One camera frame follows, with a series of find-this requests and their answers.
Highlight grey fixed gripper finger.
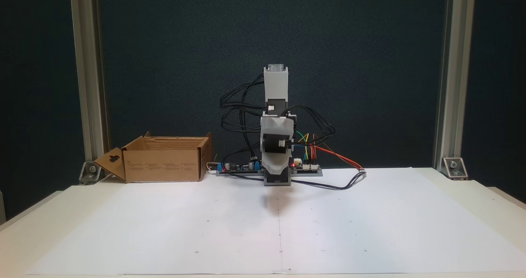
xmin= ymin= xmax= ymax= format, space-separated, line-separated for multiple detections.
xmin=263 ymin=151 xmax=291 ymax=177

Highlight circuit board with blue capacitor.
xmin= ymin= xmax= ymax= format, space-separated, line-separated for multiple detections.
xmin=218 ymin=159 xmax=264 ymax=173

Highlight brown cardboard box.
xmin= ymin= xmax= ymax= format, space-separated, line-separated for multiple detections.
xmin=94 ymin=132 xmax=213 ymax=183

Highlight circuit board with jumper wires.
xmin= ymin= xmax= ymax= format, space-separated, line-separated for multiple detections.
xmin=291 ymin=158 xmax=321 ymax=172

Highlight grey base plate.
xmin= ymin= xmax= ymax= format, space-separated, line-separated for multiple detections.
xmin=216 ymin=169 xmax=323 ymax=177

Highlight coloured jumper wires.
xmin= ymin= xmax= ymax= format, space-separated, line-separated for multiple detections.
xmin=295 ymin=132 xmax=319 ymax=162

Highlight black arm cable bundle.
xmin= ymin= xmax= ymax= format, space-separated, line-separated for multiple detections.
xmin=220 ymin=74 xmax=266 ymax=176

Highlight black gripper cable bundle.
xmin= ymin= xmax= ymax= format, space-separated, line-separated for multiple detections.
xmin=287 ymin=104 xmax=336 ymax=148

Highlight black cable with white connector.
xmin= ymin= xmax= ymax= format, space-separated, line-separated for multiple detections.
xmin=220 ymin=169 xmax=367 ymax=191

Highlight orange and red wire pair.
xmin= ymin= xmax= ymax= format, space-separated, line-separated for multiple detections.
xmin=312 ymin=140 xmax=365 ymax=172

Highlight metal corner bracket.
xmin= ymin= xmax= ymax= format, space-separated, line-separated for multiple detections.
xmin=79 ymin=161 xmax=102 ymax=185
xmin=442 ymin=157 xmax=469 ymax=181

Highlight aluminium frame post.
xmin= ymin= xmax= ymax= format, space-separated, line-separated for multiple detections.
xmin=433 ymin=0 xmax=477 ymax=171
xmin=69 ymin=0 xmax=110 ymax=168

